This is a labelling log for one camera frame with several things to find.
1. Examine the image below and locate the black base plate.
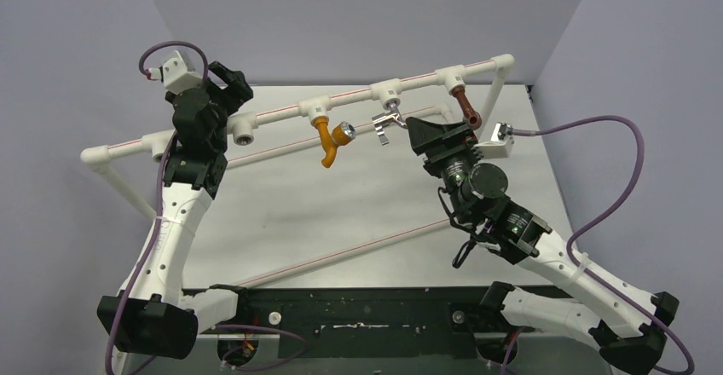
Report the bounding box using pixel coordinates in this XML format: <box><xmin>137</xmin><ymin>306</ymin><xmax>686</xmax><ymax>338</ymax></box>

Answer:
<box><xmin>230</xmin><ymin>286</ymin><xmax>514</xmax><ymax>359</ymax></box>

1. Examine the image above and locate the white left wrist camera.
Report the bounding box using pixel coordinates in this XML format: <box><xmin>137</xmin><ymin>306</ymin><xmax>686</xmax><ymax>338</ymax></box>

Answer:
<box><xmin>147</xmin><ymin>50</ymin><xmax>202</xmax><ymax>95</ymax></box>

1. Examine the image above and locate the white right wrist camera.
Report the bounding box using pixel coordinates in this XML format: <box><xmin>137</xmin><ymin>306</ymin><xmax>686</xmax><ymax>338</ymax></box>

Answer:
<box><xmin>476</xmin><ymin>123</ymin><xmax>514</xmax><ymax>160</ymax></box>

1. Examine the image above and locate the white pipe frame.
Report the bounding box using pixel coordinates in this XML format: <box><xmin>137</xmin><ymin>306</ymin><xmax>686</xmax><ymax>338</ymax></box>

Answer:
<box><xmin>79</xmin><ymin>54</ymin><xmax>516</xmax><ymax>313</ymax></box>

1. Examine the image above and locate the orange faucet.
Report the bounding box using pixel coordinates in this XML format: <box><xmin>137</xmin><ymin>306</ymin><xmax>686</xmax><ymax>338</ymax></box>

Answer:
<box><xmin>311</xmin><ymin>117</ymin><xmax>356</xmax><ymax>169</ymax></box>

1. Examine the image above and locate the brown faucet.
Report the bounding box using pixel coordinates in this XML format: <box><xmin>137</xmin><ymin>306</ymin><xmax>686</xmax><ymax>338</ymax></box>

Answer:
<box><xmin>449</xmin><ymin>85</ymin><xmax>483</xmax><ymax>130</ymax></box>

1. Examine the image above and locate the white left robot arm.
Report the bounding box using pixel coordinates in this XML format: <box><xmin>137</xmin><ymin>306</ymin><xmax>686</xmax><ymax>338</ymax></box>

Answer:
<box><xmin>96</xmin><ymin>61</ymin><xmax>253</xmax><ymax>374</ymax></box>

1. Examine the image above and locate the chrome faucet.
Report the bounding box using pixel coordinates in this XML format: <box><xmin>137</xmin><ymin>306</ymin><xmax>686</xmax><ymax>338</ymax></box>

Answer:
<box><xmin>372</xmin><ymin>98</ymin><xmax>408</xmax><ymax>146</ymax></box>

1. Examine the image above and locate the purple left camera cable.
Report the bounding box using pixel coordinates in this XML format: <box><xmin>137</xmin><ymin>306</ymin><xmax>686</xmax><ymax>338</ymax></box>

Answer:
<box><xmin>105</xmin><ymin>40</ymin><xmax>309</xmax><ymax>375</ymax></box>

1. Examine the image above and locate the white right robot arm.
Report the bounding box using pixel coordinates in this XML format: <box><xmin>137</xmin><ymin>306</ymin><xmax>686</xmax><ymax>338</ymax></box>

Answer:
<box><xmin>406</xmin><ymin>117</ymin><xmax>679</xmax><ymax>374</ymax></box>

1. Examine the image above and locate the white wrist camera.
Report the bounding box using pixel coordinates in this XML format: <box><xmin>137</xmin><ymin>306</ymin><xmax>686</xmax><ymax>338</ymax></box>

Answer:
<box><xmin>147</xmin><ymin>50</ymin><xmax>202</xmax><ymax>95</ymax></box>
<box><xmin>476</xmin><ymin>123</ymin><xmax>514</xmax><ymax>160</ymax></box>

